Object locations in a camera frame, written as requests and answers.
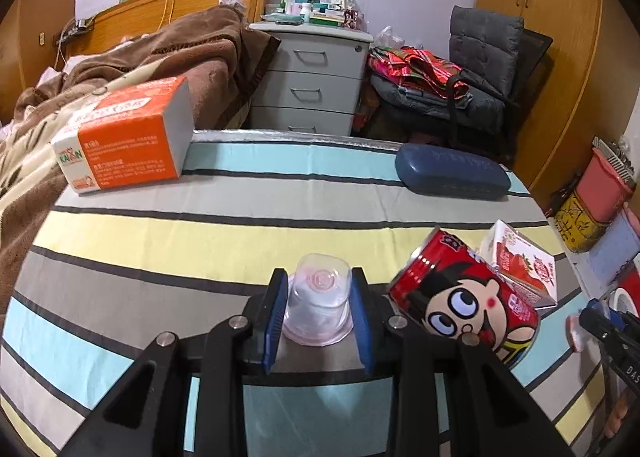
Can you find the orange and white tissue box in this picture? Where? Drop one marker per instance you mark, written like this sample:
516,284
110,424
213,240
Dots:
130,137

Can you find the red striped bag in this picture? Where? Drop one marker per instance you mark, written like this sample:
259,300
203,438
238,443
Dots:
415,67

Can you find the brown blanket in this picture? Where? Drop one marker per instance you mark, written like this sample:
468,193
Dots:
150,57

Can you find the red gift box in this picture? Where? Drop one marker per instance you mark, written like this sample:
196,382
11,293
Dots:
634,282

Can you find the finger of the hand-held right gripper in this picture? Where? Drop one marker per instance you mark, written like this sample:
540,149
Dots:
596,308

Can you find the person's right hand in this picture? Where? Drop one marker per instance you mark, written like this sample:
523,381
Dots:
618,412

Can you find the yellow patterned box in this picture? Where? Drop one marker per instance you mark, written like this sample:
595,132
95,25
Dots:
577,224

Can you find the wooden wardrobe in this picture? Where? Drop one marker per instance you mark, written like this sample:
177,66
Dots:
575,62

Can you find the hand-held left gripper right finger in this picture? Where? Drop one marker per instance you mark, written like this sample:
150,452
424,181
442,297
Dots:
364,322

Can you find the grey items in tub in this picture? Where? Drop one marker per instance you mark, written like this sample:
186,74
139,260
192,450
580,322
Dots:
617,157

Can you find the pile of medicine boxes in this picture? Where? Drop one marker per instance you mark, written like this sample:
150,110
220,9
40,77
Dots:
320,9

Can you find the strawberry milk carton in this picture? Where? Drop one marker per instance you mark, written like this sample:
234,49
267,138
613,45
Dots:
525,262

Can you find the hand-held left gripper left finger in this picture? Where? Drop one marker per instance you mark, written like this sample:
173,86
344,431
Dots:
275,322

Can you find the dark blue glasses case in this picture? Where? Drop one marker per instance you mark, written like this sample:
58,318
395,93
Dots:
450,169

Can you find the white-rimmed bin with grey bag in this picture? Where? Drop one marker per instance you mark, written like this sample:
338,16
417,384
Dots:
627,298

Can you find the striped tablecloth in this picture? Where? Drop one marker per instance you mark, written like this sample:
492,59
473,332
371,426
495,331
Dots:
200,237

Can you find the grey cushioned chair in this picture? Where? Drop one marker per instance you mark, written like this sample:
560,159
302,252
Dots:
485,42

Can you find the red cartoon drink can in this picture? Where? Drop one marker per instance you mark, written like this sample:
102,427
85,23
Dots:
460,302

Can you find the grey drawer nightstand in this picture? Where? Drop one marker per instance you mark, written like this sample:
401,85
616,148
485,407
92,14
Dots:
310,77

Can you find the pink plastic tub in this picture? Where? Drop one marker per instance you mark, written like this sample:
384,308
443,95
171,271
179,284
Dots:
605,187

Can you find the clear plastic bag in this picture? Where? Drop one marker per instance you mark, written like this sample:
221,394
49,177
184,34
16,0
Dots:
392,37

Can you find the clear plastic jelly cup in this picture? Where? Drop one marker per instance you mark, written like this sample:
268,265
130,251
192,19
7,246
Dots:
577,332
319,302

